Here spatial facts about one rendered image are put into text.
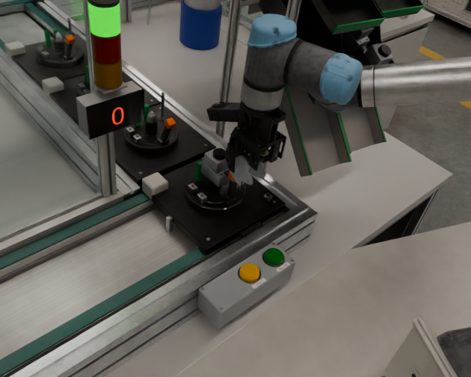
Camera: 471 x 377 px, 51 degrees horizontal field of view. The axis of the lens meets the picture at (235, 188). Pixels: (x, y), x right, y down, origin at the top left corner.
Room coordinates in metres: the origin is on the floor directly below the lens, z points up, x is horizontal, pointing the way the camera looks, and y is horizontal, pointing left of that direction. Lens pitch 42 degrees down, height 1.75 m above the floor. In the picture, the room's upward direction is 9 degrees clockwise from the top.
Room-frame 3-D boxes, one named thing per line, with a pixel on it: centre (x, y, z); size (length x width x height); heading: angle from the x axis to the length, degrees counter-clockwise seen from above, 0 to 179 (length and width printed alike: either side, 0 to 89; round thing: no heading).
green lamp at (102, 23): (0.77, 0.26, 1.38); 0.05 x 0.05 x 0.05
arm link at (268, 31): (0.77, -0.02, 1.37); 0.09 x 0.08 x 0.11; 66
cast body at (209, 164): (0.84, 0.05, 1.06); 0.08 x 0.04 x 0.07; 48
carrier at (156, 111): (1.01, 0.24, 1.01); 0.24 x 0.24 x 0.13; 48
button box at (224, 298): (0.63, -0.06, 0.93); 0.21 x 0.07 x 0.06; 138
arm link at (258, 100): (0.78, -0.02, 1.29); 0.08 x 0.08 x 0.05
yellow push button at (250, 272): (0.63, -0.06, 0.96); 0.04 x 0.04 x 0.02
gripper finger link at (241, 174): (0.76, -0.01, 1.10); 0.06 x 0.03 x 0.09; 48
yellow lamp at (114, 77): (0.77, 0.26, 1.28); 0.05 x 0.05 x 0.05
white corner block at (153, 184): (0.83, 0.18, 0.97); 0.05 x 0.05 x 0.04; 48
